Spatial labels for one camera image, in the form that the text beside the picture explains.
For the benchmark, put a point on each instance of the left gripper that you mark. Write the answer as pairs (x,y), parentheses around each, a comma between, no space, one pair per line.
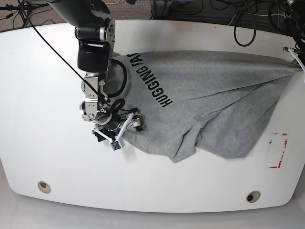
(295,52)

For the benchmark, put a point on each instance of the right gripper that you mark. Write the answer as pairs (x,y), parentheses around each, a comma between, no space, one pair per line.
(116,125)

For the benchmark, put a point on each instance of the grey T-shirt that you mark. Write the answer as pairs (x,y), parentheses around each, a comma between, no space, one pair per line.
(220,102)

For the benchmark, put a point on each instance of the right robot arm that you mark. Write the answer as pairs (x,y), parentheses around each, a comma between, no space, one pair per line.
(94,30)

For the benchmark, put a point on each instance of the red tape rectangle marking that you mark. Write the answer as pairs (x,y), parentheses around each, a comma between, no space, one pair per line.
(276,149)

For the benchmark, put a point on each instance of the black tripod stand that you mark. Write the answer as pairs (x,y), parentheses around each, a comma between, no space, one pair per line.
(17,11)

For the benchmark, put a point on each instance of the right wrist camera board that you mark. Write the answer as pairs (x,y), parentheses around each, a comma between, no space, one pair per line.
(117,144)

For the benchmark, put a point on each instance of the left table cable grommet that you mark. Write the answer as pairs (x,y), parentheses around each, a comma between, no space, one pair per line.
(44,187)

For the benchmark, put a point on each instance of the table cable grommet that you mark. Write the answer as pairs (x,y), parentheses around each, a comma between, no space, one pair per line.
(253,196)
(44,187)

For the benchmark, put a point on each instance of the right table cable grommet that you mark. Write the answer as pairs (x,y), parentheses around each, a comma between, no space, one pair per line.
(253,196)

